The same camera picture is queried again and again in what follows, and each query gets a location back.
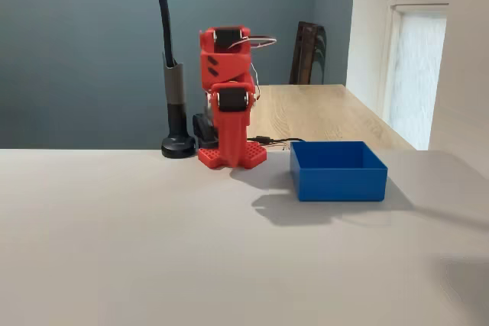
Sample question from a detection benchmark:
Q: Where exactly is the dark wooden chair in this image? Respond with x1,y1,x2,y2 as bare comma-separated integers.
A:
289,21,328,86

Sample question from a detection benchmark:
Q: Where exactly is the black power cable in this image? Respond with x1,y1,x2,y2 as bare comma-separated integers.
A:
246,135,306,150

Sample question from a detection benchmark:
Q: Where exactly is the black red servo cable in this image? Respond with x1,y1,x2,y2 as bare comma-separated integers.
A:
228,34,277,50

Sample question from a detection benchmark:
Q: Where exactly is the black table clamp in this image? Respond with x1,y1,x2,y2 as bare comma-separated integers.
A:
192,111,219,150

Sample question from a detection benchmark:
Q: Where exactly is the blue plastic box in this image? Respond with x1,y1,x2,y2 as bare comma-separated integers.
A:
289,140,389,203

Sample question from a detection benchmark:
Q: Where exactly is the white framed window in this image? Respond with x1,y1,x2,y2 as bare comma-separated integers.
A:
381,0,452,151

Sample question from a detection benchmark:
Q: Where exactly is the light wooden table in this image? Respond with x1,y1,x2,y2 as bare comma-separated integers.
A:
248,84,417,151

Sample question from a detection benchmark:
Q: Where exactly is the black gooseneck stand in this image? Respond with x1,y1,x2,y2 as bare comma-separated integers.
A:
151,0,196,159

